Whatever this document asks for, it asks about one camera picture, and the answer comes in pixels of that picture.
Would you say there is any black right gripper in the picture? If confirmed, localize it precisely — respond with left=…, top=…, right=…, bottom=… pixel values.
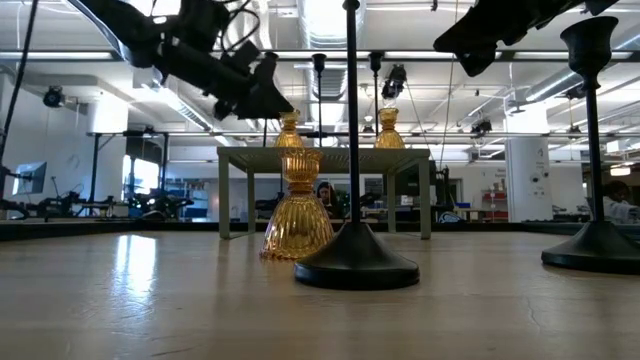
left=433, top=0, right=591, bottom=77

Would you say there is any white round column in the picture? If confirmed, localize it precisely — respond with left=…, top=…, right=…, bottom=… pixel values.
left=504, top=137, right=554, bottom=224

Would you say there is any amber glass candle holder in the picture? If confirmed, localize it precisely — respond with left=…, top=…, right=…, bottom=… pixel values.
left=374, top=107, right=406, bottom=150
left=259, top=148, right=335, bottom=261
left=273, top=110, right=305, bottom=149

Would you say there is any computer monitor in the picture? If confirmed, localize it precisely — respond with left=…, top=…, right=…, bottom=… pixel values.
left=12, top=160, right=49, bottom=196

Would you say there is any black ceiling spotlight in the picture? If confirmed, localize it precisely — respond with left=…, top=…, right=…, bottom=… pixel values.
left=42, top=85, right=66, bottom=109
left=380, top=63, right=408, bottom=100
left=469, top=118, right=494, bottom=139

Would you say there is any silver ceiling ventilation duct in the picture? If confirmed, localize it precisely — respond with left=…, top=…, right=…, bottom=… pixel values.
left=297, top=0, right=369, bottom=51

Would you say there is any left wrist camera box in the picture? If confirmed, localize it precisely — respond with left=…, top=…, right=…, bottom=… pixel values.
left=219, top=39, right=262, bottom=69

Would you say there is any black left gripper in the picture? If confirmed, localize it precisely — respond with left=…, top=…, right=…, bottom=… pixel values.
left=162, top=42, right=295, bottom=121

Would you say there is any person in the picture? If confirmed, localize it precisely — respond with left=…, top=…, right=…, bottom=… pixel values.
left=585, top=179, right=640, bottom=225
left=315, top=180, right=346, bottom=220

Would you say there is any tall black metal candlestick holder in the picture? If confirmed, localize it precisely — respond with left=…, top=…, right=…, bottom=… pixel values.
left=293, top=0, right=421, bottom=292

